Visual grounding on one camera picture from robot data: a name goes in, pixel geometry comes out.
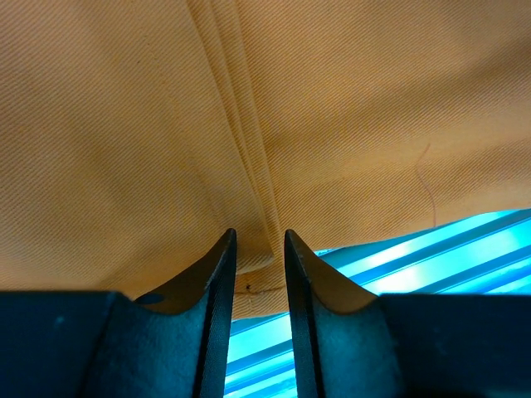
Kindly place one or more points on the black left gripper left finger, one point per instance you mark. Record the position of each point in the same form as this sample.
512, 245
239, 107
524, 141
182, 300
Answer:
170, 342

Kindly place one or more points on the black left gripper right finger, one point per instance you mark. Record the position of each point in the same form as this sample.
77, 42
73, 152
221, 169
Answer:
349, 342

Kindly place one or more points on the orange trousers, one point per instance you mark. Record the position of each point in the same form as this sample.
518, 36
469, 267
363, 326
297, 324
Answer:
134, 133

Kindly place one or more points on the aluminium front rail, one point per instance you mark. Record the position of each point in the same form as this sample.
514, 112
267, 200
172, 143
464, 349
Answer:
484, 254

